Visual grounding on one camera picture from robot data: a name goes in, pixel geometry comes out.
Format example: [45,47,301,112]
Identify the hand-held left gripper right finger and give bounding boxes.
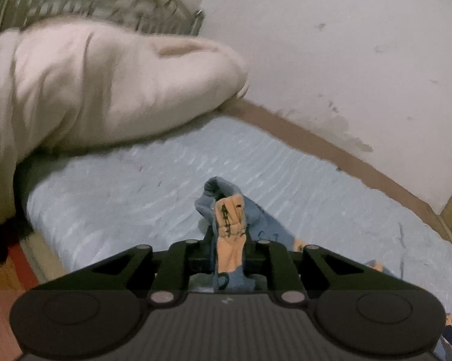
[245,240,418,305]

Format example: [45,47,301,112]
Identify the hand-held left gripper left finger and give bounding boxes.
[61,238,215,306]

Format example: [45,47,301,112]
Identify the blue pants with orange print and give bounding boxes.
[194,176,452,361]

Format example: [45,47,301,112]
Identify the light blue mattress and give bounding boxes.
[25,115,452,337]

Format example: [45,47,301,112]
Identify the cream quilted comforter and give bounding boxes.
[0,19,250,228]

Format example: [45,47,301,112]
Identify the brown wooden bed frame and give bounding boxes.
[19,97,452,284]

